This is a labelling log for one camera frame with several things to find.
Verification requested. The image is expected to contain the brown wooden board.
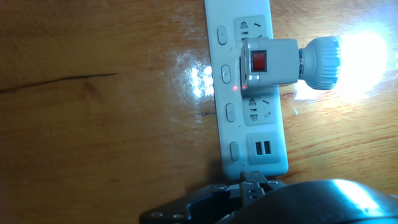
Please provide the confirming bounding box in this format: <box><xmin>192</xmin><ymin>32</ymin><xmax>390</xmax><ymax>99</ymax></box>
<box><xmin>0</xmin><ymin>0</ymin><xmax>398</xmax><ymax>224</ymax></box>

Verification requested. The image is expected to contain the white power strip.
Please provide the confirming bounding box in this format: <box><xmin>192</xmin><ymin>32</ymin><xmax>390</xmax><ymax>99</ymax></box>
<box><xmin>203</xmin><ymin>0</ymin><xmax>289</xmax><ymax>181</ymax></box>

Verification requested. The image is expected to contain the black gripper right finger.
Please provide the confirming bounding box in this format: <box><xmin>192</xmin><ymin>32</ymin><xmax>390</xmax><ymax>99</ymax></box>
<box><xmin>258</xmin><ymin>170</ymin><xmax>287</xmax><ymax>192</ymax></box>

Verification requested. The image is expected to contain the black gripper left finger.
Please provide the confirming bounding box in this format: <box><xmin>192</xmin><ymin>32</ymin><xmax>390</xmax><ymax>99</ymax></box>
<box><xmin>139</xmin><ymin>170</ymin><xmax>267</xmax><ymax>224</ymax></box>

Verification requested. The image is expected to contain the white bulb holder with bulb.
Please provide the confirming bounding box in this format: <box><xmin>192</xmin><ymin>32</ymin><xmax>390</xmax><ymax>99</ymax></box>
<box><xmin>239</xmin><ymin>30</ymin><xmax>389</xmax><ymax>97</ymax></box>

